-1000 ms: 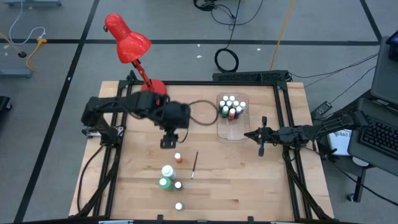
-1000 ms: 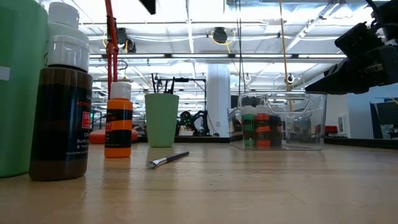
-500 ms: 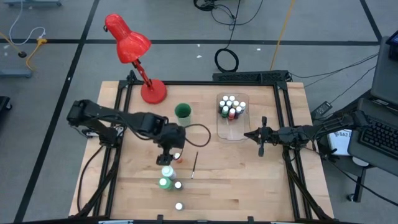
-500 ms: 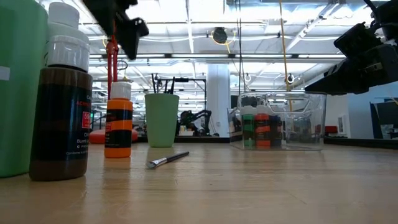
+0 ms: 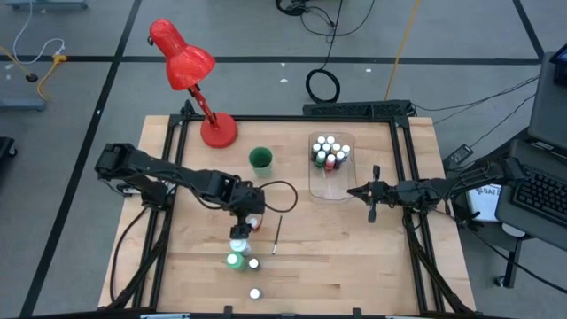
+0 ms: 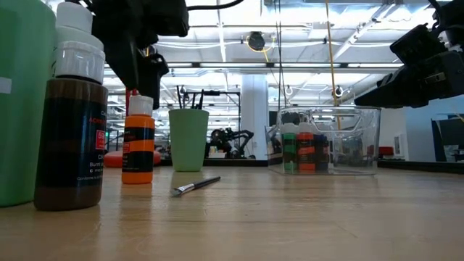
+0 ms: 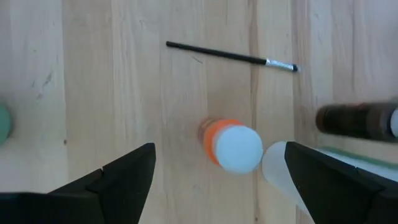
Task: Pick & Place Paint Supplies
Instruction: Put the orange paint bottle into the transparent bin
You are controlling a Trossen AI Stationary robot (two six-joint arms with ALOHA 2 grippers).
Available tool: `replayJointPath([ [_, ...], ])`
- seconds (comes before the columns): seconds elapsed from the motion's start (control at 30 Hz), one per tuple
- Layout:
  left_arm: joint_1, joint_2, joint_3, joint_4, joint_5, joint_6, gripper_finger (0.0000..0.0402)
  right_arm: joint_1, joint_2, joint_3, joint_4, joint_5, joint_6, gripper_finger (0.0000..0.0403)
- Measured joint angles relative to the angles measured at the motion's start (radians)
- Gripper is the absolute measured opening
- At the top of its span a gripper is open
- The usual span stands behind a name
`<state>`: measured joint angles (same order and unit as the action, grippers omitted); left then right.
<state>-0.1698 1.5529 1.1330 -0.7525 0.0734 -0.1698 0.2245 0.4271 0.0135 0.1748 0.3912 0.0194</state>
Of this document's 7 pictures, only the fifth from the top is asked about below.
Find wooden handle flat paintbrush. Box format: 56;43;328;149
270;214;284;257

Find clear plastic bin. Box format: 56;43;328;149
307;131;358;203

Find black floor cable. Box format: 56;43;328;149
275;0;377;72

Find black caster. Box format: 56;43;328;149
0;136;18;160

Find coiled black cable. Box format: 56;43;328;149
305;67;342;105

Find large white paint bottle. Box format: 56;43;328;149
229;237;252;258

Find white labelled box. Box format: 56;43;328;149
464;183;501;222

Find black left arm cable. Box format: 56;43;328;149
259;179;299;214

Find red desk lamp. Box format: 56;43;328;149
147;18;239;150

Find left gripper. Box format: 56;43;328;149
228;183;267;240

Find black power adapter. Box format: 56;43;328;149
442;144;475;167

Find black power cable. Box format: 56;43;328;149
414;75;540;113

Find green plastic cup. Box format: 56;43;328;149
247;145;275;179

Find black desk leg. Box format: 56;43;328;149
493;237;524;289

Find orange floor cable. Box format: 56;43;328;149
0;46;68;102

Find black aluminium rig frame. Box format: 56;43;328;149
105;100;478;318

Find dark grey keyboard tray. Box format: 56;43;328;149
494;139;567;253

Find large green paint bottle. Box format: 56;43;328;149
224;251;247;272

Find yellow hanging cable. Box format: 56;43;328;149
384;0;421;102

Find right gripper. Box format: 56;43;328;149
347;164;402;224

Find white floor cable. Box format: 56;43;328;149
12;0;66;66

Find black keyboard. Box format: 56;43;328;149
509;164;567;230

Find black power strip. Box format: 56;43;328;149
302;99;414;120

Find grey cart base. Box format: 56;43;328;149
4;0;89;11
0;97;46;112

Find white round disc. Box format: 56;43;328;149
501;222;527;238

